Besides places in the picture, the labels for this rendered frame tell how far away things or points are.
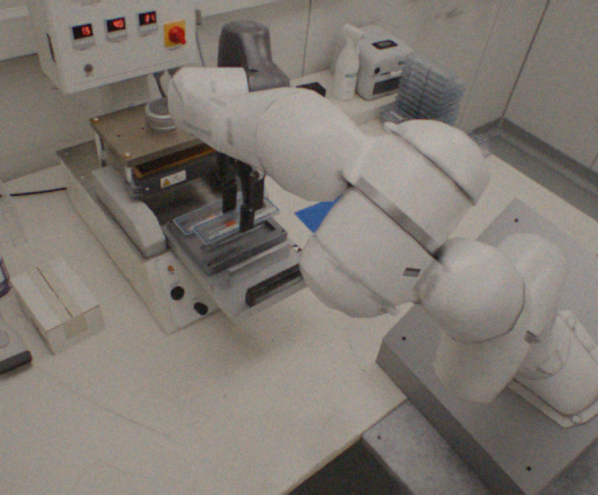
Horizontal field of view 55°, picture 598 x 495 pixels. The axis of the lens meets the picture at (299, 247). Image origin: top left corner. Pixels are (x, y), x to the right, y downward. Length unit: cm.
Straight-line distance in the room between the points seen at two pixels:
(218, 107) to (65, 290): 76
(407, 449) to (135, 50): 104
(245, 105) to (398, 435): 81
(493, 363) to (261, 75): 52
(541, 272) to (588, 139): 270
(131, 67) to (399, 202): 97
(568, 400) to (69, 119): 145
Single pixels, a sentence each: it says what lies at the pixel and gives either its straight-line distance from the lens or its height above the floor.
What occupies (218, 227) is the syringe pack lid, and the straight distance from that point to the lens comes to 117.
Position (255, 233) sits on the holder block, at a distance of 125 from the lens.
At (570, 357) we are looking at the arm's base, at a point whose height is 107.
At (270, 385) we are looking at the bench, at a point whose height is 75.
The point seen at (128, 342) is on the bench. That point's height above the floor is 75.
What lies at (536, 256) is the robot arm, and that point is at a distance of 83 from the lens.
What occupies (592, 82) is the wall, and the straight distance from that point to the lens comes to 343.
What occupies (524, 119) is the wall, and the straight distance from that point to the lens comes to 367.
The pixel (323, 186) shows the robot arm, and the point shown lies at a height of 149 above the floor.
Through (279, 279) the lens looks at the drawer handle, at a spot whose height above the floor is 101.
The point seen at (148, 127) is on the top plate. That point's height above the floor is 111.
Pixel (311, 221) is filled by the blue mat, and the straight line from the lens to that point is 164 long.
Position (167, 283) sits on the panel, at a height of 86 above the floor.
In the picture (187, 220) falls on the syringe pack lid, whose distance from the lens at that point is 124.
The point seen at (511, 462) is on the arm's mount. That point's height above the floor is 86.
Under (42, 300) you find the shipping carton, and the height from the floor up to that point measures 84.
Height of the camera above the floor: 184
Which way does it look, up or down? 45 degrees down
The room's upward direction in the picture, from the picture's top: 8 degrees clockwise
